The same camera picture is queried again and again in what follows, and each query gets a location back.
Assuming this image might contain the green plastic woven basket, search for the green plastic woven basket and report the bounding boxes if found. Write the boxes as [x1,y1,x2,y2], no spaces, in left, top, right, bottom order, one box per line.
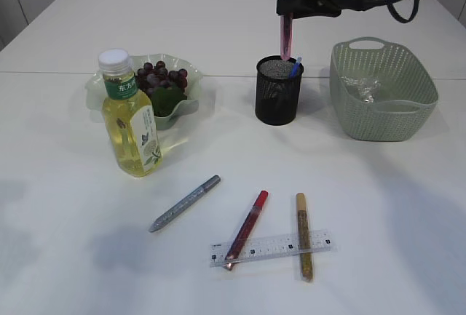
[329,37,439,142]

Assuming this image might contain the pale green ruffled plate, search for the pale green ruffled plate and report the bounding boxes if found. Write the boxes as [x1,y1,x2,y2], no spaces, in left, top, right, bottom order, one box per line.
[85,53,204,130]

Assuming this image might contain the gold glitter pen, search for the gold glitter pen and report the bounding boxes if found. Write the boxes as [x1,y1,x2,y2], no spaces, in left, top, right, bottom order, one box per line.
[296,193,314,282]

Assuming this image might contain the silver glitter pen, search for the silver glitter pen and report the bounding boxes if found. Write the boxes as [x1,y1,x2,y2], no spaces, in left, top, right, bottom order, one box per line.
[149,175,221,233]

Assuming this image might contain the black mesh pen holder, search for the black mesh pen holder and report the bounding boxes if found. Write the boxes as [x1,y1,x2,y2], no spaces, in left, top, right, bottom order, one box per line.
[255,55,304,126]

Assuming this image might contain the purple artificial grape bunch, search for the purple artificial grape bunch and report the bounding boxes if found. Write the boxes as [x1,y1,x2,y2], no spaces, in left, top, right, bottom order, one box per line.
[135,60,188,117]

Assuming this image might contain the blue capped scissors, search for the blue capped scissors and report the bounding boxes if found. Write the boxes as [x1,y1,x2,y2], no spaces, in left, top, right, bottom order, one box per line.
[288,57,302,79]

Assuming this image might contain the pink capped scissors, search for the pink capped scissors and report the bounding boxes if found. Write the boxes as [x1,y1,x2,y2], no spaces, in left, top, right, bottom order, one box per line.
[280,13,293,60]

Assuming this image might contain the red glitter pen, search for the red glitter pen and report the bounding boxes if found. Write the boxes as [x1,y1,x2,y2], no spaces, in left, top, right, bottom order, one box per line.
[223,190,269,271]

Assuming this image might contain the clear plastic sheet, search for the clear plastic sheet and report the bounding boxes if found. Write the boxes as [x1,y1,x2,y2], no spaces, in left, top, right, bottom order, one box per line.
[341,76,381,103]

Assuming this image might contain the clear plastic ruler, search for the clear plastic ruler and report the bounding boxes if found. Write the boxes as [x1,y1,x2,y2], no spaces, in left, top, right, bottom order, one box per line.
[209,230,334,267]

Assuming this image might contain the green tea plastic bottle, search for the green tea plastic bottle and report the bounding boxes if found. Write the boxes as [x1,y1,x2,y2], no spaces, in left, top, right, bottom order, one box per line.
[98,49,162,178]

